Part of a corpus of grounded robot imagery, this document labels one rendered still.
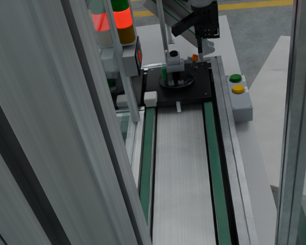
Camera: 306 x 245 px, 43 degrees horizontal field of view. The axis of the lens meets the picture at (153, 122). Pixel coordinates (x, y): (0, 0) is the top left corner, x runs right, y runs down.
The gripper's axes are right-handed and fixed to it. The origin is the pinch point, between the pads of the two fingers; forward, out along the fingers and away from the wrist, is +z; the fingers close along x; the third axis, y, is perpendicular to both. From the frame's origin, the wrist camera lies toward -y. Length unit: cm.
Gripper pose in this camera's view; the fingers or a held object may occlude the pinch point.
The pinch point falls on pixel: (199, 57)
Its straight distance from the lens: 141.4
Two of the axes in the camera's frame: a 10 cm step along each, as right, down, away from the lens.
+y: 9.9, -1.0, -1.3
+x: 0.3, -6.4, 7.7
